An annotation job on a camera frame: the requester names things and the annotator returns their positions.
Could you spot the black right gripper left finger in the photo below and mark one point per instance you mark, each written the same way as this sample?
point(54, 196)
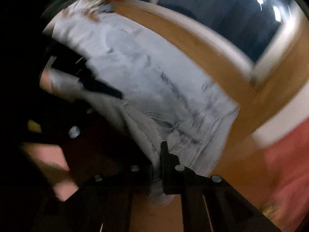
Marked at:
point(108, 167)

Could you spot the dark glass window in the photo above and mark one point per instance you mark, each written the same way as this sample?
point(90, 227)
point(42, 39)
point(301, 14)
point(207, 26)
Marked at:
point(248, 24)

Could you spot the light blue denim jeans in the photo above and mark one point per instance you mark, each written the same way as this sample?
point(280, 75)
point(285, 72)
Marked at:
point(166, 96)

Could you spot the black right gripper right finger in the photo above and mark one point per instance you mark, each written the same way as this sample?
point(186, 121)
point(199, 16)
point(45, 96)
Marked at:
point(208, 203)

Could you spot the red and white curtain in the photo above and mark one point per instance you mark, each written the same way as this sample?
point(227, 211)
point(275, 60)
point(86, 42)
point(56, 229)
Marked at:
point(287, 162)

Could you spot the yellow patterned fabric pouch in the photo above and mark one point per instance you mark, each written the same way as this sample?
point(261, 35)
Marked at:
point(273, 212)

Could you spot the person's left hand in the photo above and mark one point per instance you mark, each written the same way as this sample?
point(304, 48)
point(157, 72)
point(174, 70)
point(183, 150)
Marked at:
point(51, 162)

